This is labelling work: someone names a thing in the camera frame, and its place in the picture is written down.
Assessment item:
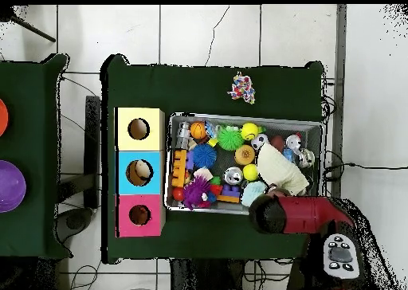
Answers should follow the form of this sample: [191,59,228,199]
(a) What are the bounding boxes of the purple spiky toy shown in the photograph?
[182,174,213,210]

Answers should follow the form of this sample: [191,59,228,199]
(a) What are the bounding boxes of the multicolour patterned cloth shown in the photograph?
[226,72,257,105]

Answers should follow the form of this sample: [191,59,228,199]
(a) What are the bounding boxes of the cream waffle cloth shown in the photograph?
[256,142,310,197]

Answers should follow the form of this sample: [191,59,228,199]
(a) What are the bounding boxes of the wooden box with three holes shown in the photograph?
[115,107,167,238]

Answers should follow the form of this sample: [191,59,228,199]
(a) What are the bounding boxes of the clear mesh bin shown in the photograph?
[164,112,324,219]

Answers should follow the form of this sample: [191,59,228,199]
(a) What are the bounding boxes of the blue spiky ball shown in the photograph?
[192,143,218,169]

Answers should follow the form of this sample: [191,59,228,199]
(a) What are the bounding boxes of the orange toy basketball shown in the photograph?
[190,121,208,140]

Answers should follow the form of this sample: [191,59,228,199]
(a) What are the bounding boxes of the green spiky ball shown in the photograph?
[217,125,245,151]

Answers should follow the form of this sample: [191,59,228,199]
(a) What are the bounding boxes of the orange building block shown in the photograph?
[171,149,188,188]

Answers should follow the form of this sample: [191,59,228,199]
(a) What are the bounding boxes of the large yellow ball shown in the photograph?
[240,121,260,141]

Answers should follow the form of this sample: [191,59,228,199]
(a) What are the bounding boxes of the small soccer ball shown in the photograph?
[250,133,269,151]

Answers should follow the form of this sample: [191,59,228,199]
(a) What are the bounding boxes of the light teal waffle cloth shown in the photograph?
[240,180,268,207]

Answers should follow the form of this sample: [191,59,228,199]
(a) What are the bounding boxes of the dark green side table cloth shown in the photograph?
[0,53,73,261]

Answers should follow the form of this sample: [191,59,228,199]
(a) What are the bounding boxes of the purple bowl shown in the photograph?
[0,159,27,214]

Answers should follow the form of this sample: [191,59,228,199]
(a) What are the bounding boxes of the orange bowl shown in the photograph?
[0,98,10,138]

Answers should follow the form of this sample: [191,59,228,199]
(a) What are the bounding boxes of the black cable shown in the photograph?
[321,162,408,181]

